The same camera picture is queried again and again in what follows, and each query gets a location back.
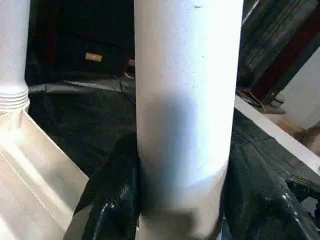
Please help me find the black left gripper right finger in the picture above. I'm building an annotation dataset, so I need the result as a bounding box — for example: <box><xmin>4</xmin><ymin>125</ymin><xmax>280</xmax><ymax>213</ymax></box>
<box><xmin>220</xmin><ymin>144</ymin><xmax>320</xmax><ymax>240</ymax></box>

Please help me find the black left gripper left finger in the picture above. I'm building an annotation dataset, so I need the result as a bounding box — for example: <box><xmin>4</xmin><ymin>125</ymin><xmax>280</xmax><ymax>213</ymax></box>
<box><xmin>64</xmin><ymin>132</ymin><xmax>141</xmax><ymax>240</ymax></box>

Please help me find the white plastic table top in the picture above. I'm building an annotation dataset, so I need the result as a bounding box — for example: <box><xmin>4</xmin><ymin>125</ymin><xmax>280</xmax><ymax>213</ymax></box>
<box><xmin>0</xmin><ymin>107</ymin><xmax>91</xmax><ymax>240</ymax></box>

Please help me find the white plastic table leg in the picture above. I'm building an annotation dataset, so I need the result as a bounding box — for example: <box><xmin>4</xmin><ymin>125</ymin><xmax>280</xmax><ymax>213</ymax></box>
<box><xmin>0</xmin><ymin>0</ymin><xmax>32</xmax><ymax>114</ymax></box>
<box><xmin>133</xmin><ymin>0</ymin><xmax>245</xmax><ymax>240</ymax></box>

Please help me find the black mat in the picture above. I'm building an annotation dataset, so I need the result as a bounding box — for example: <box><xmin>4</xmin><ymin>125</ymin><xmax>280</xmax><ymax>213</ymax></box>
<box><xmin>25</xmin><ymin>70</ymin><xmax>320</xmax><ymax>240</ymax></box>

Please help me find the dark grey bar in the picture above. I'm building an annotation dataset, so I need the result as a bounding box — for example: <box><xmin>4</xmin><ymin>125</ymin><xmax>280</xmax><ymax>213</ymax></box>
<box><xmin>29</xmin><ymin>81</ymin><xmax>137</xmax><ymax>96</ymax></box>

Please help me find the small yellow label tag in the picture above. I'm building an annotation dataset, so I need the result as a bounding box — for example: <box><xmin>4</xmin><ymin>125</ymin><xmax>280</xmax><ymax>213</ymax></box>
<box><xmin>84</xmin><ymin>52</ymin><xmax>104</xmax><ymax>63</ymax></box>

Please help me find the dark brown furniture panel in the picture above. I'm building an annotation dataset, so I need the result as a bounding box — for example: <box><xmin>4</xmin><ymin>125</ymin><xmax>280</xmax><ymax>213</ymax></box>
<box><xmin>249</xmin><ymin>10</ymin><xmax>320</xmax><ymax>103</ymax></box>

